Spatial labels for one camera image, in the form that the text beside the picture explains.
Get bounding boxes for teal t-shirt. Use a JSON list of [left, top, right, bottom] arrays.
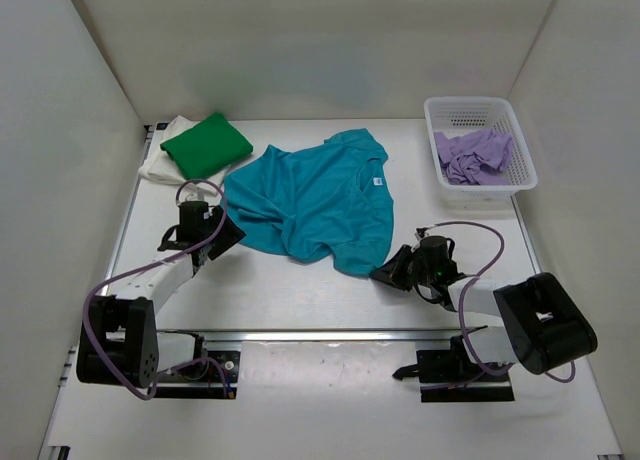
[[224, 129, 394, 277]]

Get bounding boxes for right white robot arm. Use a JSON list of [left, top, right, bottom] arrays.
[[370, 236, 598, 381]]

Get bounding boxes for crumpled lilac t-shirt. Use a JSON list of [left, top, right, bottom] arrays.
[[434, 129, 515, 186]]

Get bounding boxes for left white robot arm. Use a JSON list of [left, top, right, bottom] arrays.
[[76, 201, 245, 389]]

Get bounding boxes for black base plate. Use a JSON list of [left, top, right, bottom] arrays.
[[153, 330, 241, 400], [392, 350, 515, 403]]

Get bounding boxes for white plastic basket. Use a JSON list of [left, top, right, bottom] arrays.
[[424, 96, 538, 203]]

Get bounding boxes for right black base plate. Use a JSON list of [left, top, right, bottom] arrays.
[[392, 350, 515, 403]]

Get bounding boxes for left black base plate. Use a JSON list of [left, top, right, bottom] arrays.
[[153, 330, 241, 400]]

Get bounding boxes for folded white t-shirt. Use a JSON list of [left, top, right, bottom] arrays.
[[138, 115, 199, 186]]

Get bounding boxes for folded green t-shirt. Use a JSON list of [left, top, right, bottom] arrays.
[[160, 112, 253, 180]]

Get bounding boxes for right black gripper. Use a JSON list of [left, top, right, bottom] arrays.
[[370, 245, 434, 292]]

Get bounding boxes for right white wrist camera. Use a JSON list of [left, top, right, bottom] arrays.
[[414, 225, 435, 241]]

